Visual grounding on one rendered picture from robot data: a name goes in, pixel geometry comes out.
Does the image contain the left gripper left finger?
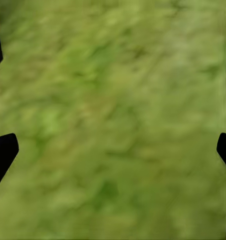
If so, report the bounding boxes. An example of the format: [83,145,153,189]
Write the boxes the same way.
[0,133,19,182]

